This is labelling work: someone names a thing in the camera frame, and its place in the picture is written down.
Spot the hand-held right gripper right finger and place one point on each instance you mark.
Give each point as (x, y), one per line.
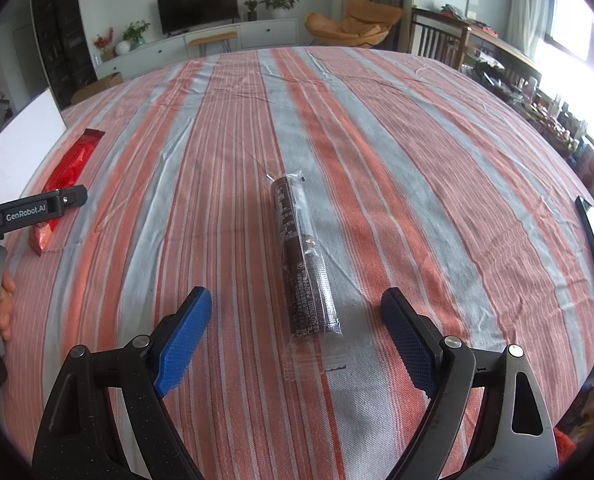
(412, 350)

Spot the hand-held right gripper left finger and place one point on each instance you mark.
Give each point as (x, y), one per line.
(187, 345)

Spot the white cardboard box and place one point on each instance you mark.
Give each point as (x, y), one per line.
(32, 140)

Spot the red snack packet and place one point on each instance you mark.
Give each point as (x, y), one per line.
(74, 160)

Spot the long dark snack packet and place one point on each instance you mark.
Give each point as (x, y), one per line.
(302, 260)

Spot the black tall cabinet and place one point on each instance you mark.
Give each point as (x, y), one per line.
(57, 35)

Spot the brown cardboard box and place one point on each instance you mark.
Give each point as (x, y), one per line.
(99, 85)

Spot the red flowers in vase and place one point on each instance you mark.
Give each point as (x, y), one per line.
(104, 42)

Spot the plant in white vase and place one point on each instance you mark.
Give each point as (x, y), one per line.
(134, 35)

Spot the red patterned cloth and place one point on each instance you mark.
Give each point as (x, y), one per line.
(587, 420)

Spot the orange grey striped tablecloth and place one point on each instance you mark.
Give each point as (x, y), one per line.
(377, 160)

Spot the black television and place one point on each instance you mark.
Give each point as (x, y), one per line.
(197, 7)

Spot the wooden bench with metal legs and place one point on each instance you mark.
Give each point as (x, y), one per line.
(212, 36)

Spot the cluttered side shelf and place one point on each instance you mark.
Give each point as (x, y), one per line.
(552, 115)

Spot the small potted plant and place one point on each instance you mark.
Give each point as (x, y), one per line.
(251, 10)

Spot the white television cabinet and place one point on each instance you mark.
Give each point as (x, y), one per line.
(269, 32)

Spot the dark wooden desk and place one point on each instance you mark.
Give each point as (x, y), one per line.
(437, 35)

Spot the large green potted plant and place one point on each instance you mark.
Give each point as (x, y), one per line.
(279, 0)

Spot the orange lounge chair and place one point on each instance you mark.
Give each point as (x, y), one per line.
(357, 22)

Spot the bright window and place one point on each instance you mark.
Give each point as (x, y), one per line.
(577, 35)

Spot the white sheer curtain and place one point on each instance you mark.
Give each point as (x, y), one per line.
(527, 5)

